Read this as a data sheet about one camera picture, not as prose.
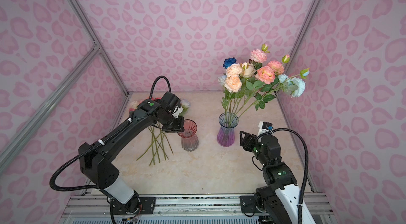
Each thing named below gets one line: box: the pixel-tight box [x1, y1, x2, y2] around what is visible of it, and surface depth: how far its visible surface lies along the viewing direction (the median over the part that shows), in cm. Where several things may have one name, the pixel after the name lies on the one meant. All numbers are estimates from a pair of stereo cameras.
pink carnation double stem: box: [250, 43, 271, 64], surface depth 68 cm
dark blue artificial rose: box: [222, 57, 237, 70], surface depth 77 cm
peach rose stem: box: [224, 63, 243, 120], surface depth 68 cm
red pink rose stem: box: [136, 123, 174, 166], surface depth 95 cm
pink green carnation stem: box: [235, 54, 291, 120], surface depth 63 cm
